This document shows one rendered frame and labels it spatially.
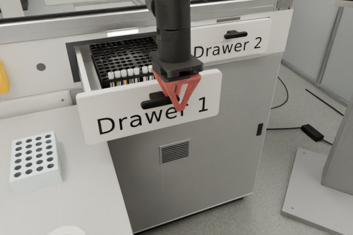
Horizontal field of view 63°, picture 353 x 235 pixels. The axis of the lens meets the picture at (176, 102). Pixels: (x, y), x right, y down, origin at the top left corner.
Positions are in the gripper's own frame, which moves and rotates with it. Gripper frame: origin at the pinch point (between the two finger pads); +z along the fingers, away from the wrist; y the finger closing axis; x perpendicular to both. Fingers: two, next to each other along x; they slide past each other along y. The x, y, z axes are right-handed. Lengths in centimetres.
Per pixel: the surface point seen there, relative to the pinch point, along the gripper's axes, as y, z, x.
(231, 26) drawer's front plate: 27.9, -4.4, -29.5
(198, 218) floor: 38, 87, -24
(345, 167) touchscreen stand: 22, 69, -93
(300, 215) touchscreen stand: 19, 86, -67
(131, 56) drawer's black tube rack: 23.1, -2.1, 2.4
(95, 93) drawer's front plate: 3.9, -3.5, 14.0
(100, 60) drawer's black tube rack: 24.2, -2.3, 10.0
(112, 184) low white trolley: -1.5, 13.7, 14.6
